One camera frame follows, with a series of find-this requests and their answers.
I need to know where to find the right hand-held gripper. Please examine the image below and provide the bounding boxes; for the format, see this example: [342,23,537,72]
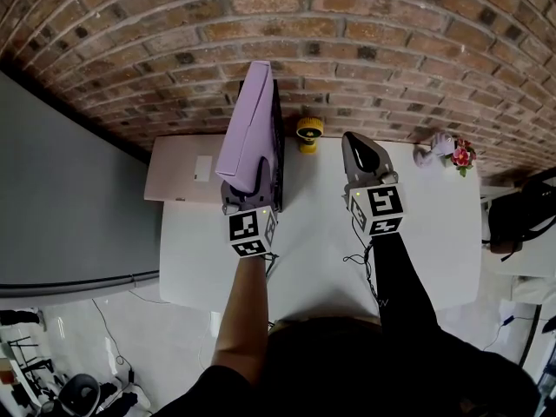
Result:
[341,130,408,237]

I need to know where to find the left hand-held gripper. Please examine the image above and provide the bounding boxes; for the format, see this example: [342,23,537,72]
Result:
[220,156,280,261]

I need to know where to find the black mesh file rack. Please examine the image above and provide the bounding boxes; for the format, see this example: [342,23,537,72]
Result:
[237,78,286,214]

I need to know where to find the lilac folder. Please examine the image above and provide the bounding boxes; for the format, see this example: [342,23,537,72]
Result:
[215,60,280,195]

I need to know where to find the person's left forearm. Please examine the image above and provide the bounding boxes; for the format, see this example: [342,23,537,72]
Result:
[209,253,269,387]

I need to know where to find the person's right forearm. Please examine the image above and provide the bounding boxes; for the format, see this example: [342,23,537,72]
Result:
[371,234,443,333]

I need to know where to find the yellow small desk fan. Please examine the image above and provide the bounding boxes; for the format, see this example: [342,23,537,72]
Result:
[295,116,325,156]

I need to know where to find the white paper card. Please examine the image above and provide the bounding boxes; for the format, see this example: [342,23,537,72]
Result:
[193,155,215,183]

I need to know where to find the pink top side cabinet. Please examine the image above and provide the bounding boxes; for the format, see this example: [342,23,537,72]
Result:
[143,134,232,204]

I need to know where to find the pink flower pot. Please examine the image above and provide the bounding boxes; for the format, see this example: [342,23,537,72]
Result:
[449,137,478,178]

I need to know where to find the person's khaki trousers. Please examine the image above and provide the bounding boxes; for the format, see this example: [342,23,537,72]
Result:
[268,316,381,334]

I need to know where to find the chair with brown seat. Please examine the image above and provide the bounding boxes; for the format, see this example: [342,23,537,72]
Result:
[478,187,527,256]

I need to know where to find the black backpack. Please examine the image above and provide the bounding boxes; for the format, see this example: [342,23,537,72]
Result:
[487,173,556,263]

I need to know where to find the grey refrigerator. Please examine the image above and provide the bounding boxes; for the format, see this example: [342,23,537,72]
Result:
[0,69,162,300]

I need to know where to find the person's black shirt torso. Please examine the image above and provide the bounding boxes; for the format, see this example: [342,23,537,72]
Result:
[150,316,540,417]

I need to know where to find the left hand-held gripper black cable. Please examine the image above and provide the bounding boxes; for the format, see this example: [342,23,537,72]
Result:
[259,251,281,278]

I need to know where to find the hand-held gripper black cable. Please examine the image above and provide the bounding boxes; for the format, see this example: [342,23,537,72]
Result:
[259,251,281,278]
[342,238,384,308]

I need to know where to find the right hand-held gripper black cable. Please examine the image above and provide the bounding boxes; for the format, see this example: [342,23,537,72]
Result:
[342,238,384,308]

